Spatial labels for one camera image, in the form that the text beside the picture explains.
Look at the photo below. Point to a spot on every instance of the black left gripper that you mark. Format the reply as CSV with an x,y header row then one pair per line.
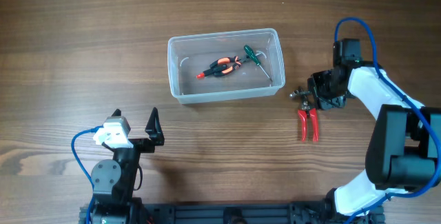
x,y
154,129

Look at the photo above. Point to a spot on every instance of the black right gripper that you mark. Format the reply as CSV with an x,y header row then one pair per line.
x,y
314,81

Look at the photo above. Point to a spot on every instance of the red handled wire stripper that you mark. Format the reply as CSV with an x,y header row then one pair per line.
x,y
305,112

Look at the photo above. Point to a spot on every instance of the silver combination wrench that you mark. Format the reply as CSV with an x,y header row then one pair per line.
x,y
299,93

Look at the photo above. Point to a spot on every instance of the red black screwdriver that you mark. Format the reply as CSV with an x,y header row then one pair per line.
x,y
203,74

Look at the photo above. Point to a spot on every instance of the green handled screwdriver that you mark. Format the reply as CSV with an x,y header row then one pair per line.
x,y
251,56

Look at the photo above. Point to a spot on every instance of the orange black needle-nose pliers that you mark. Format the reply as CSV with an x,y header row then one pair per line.
x,y
224,66

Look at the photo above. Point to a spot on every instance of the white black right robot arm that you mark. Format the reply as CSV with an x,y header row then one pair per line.
x,y
401,157

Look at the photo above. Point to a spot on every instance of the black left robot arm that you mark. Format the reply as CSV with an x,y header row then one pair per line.
x,y
114,180

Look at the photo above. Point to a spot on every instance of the clear plastic container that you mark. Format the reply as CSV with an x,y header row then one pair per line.
x,y
189,55

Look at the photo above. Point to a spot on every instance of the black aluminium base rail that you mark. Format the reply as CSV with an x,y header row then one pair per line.
x,y
289,213

